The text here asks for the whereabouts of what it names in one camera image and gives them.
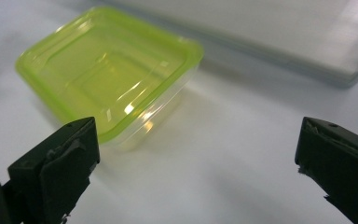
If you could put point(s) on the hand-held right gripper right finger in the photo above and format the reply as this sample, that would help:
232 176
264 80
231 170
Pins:
345 165

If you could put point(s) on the green-lidded plastic container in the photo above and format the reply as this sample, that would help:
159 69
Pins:
105 68

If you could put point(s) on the clear plastic food container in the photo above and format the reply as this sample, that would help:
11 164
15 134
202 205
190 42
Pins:
155 115

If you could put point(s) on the white flat tray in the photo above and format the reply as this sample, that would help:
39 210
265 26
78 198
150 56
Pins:
276 31

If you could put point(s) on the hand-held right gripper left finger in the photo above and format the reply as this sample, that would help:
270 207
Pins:
56 174

